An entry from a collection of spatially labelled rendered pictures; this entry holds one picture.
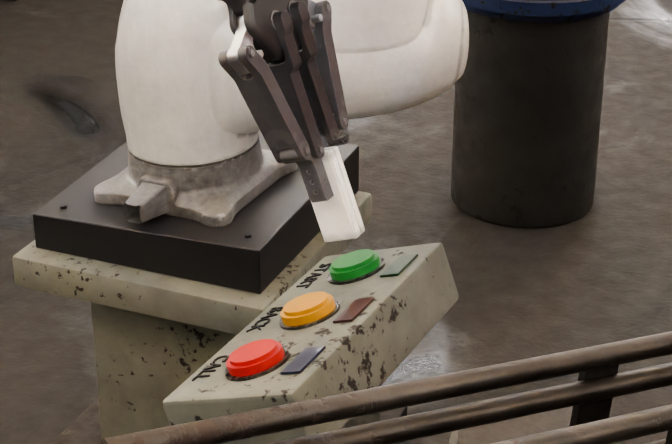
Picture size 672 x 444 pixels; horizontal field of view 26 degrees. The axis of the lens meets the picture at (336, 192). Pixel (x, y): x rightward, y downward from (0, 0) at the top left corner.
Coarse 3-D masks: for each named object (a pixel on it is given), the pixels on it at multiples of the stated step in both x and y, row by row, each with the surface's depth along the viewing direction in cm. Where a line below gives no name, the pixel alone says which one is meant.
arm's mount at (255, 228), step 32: (352, 160) 179; (64, 192) 172; (288, 192) 169; (64, 224) 166; (96, 224) 164; (128, 224) 163; (160, 224) 163; (192, 224) 163; (256, 224) 162; (288, 224) 163; (96, 256) 166; (128, 256) 164; (160, 256) 162; (192, 256) 160; (224, 256) 158; (256, 256) 157; (288, 256) 164; (256, 288) 158
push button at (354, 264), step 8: (344, 256) 112; (352, 256) 111; (360, 256) 110; (368, 256) 110; (376, 256) 110; (336, 264) 110; (344, 264) 110; (352, 264) 109; (360, 264) 109; (368, 264) 109; (376, 264) 110; (336, 272) 110; (344, 272) 109; (352, 272) 109; (360, 272) 109; (368, 272) 109; (336, 280) 110
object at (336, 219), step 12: (324, 156) 107; (336, 168) 107; (336, 180) 107; (336, 192) 108; (312, 204) 109; (324, 204) 109; (336, 204) 108; (348, 204) 108; (324, 216) 109; (336, 216) 109; (348, 216) 108; (324, 228) 110; (336, 228) 109; (348, 228) 109; (324, 240) 110; (336, 240) 110
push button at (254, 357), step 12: (240, 348) 100; (252, 348) 99; (264, 348) 98; (276, 348) 98; (228, 360) 99; (240, 360) 97; (252, 360) 97; (264, 360) 97; (276, 360) 97; (240, 372) 97; (252, 372) 97
